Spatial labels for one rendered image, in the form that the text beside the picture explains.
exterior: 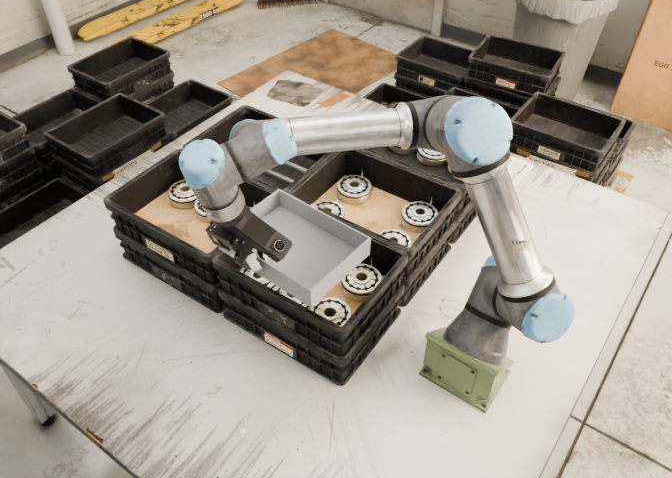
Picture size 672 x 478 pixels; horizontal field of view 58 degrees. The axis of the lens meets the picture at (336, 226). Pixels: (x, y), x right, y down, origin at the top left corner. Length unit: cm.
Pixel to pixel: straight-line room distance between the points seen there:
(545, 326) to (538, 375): 35
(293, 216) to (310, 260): 15
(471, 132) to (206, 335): 91
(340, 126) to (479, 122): 26
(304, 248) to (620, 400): 155
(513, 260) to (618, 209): 97
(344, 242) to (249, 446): 51
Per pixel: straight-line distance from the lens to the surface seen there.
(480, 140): 113
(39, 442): 250
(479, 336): 143
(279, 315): 149
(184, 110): 316
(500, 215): 121
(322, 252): 136
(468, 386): 151
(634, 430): 252
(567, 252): 197
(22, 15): 478
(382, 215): 177
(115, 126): 292
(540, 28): 376
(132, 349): 170
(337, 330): 136
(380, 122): 122
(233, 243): 118
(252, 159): 104
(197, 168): 101
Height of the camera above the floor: 201
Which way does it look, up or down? 43 degrees down
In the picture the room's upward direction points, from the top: straight up
